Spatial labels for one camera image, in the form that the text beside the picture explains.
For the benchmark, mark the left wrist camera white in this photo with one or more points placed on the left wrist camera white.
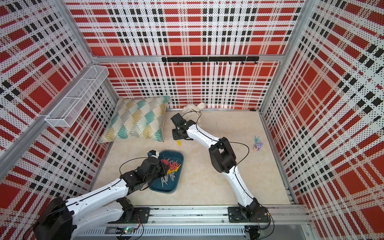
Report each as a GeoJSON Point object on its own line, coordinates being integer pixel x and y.
{"type": "Point", "coordinates": [154, 154]}

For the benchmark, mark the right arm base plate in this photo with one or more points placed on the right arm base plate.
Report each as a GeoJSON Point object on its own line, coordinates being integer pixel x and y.
{"type": "Point", "coordinates": [241, 215]}

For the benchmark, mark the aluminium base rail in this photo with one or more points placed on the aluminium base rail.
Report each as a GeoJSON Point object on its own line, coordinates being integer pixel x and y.
{"type": "Point", "coordinates": [218, 215]}

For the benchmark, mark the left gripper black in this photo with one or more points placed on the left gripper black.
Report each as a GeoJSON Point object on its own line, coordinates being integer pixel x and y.
{"type": "Point", "coordinates": [163, 171]}

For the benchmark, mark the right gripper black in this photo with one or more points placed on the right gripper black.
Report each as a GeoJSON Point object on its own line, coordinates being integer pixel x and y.
{"type": "Point", "coordinates": [175, 136]}

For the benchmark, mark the patterned cushion teal yellow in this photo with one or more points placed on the patterned cushion teal yellow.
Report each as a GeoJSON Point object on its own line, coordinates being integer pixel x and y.
{"type": "Point", "coordinates": [137, 118]}

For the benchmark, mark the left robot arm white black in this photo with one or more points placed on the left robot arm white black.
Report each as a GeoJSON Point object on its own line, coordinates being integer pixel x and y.
{"type": "Point", "coordinates": [65, 219]}

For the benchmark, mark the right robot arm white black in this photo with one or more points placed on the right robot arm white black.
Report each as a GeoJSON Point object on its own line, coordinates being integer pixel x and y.
{"type": "Point", "coordinates": [223, 159]}

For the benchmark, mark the teal plastic storage box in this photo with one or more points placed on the teal plastic storage box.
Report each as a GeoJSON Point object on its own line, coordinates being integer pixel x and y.
{"type": "Point", "coordinates": [168, 183]}

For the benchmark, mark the black hook rail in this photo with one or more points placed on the black hook rail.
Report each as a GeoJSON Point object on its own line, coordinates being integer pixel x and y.
{"type": "Point", "coordinates": [209, 59]}

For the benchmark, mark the white plush toy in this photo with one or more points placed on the white plush toy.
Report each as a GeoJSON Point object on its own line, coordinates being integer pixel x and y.
{"type": "Point", "coordinates": [192, 107]}

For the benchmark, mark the green circuit board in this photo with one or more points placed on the green circuit board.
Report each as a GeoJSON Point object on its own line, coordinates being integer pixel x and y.
{"type": "Point", "coordinates": [124, 231]}

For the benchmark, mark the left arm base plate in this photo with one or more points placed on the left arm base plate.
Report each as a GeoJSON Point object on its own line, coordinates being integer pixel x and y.
{"type": "Point", "coordinates": [137, 215]}

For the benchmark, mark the purple clothespin far right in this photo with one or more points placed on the purple clothespin far right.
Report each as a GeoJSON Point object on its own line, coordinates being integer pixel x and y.
{"type": "Point", "coordinates": [257, 146]}

